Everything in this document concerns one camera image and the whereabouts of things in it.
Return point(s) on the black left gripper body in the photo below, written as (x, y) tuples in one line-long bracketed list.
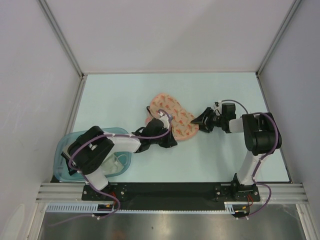
[(163, 141)]

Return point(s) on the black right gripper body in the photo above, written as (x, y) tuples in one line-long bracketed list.
[(213, 120)]

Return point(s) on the pink mesh laundry bag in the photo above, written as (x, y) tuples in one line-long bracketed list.
[(182, 128)]

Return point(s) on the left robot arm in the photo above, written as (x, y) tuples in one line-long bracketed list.
[(88, 152)]

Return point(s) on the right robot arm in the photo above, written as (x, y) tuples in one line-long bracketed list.
[(261, 137)]

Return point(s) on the white bra in basin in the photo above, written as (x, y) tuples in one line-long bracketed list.
[(114, 164)]

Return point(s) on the grey bra in basin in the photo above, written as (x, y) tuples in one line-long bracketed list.
[(66, 157)]

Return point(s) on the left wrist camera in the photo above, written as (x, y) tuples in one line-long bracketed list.
[(165, 118)]

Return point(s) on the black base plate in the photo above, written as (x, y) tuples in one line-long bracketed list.
[(156, 195)]

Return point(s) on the white slotted cable duct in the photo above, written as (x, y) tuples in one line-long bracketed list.
[(106, 208)]

